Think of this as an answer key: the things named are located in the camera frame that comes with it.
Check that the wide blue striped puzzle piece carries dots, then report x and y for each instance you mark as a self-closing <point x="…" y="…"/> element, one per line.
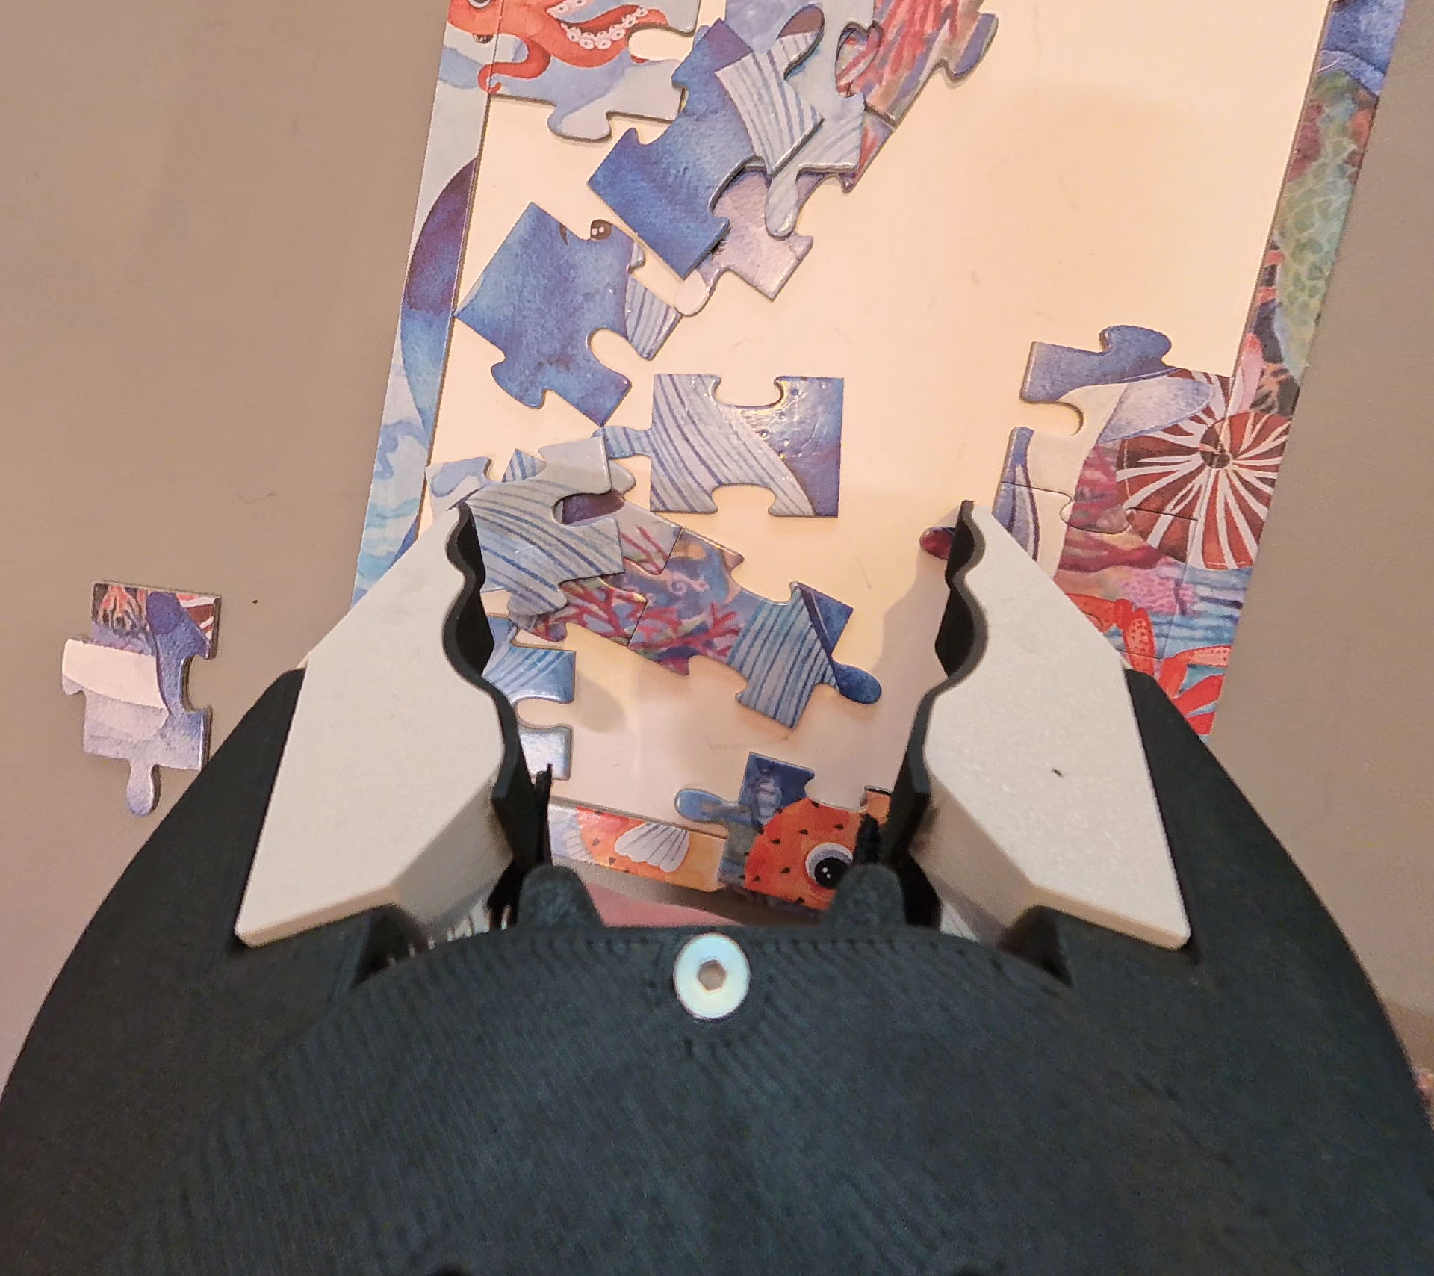
<point x="533" y="682"/>

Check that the orange puffer fish puzzle piece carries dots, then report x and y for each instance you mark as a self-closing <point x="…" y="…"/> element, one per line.
<point x="795" y="840"/>

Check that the dark blue puzzle piece with eye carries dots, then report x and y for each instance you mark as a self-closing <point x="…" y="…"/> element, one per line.
<point x="538" y="312"/>

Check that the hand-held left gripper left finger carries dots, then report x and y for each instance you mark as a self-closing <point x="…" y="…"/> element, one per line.
<point x="371" y="761"/>

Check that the sea print puzzle tray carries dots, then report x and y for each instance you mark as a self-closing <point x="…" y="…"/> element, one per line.
<point x="1064" y="178"/>

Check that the pale striped puzzle piece with fin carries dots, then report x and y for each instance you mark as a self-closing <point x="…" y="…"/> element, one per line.
<point x="583" y="463"/>

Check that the orange crab puzzle piece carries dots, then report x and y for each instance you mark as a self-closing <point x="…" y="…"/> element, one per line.
<point x="1176" y="671"/>

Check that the coral and purple puzzle piece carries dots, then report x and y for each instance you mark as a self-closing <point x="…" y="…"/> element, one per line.
<point x="673" y="604"/>

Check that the striped puzzle piece with tail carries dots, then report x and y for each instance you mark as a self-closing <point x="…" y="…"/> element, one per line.
<point x="795" y="660"/>

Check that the puzzle piece with white patch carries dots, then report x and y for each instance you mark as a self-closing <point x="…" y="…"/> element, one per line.
<point x="146" y="694"/>

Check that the striped dark blue puzzle piece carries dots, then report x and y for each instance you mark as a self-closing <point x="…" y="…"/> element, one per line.
<point x="717" y="446"/>

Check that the blue watercolour puzzle piece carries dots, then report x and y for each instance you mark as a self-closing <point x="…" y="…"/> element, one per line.
<point x="662" y="178"/>

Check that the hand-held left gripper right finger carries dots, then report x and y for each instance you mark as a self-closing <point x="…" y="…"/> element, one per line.
<point x="1043" y="761"/>

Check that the whale eye puzzle piece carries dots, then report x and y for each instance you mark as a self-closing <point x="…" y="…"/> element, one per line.
<point x="762" y="251"/>

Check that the red coral puzzle piece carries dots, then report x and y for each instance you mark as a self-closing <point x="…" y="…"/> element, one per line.
<point x="869" y="82"/>

